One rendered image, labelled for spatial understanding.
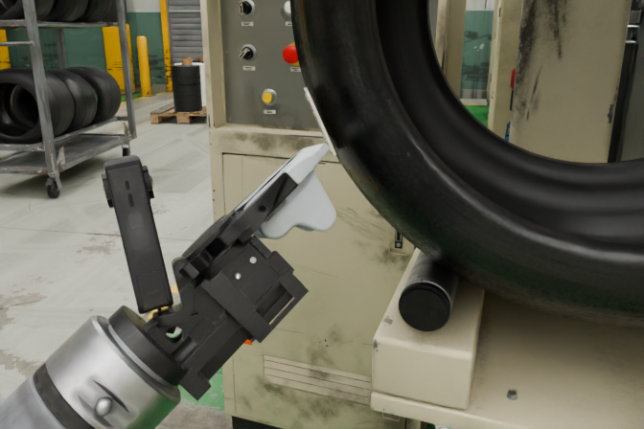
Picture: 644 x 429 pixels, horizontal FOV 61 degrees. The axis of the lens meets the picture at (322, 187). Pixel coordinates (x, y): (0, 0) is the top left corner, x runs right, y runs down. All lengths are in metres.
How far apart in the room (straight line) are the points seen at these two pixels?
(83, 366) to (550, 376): 0.42
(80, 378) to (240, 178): 0.97
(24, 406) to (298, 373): 1.11
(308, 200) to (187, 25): 9.87
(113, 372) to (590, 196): 0.54
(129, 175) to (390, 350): 0.27
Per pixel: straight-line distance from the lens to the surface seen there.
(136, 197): 0.41
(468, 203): 0.43
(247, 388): 1.58
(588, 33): 0.80
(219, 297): 0.40
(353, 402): 1.48
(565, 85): 0.80
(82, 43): 11.18
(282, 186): 0.41
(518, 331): 0.67
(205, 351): 0.42
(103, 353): 0.40
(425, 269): 0.50
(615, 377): 0.63
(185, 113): 6.86
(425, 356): 0.51
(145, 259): 0.41
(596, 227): 0.69
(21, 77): 4.15
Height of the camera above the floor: 1.13
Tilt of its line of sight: 16 degrees down
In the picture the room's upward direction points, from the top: straight up
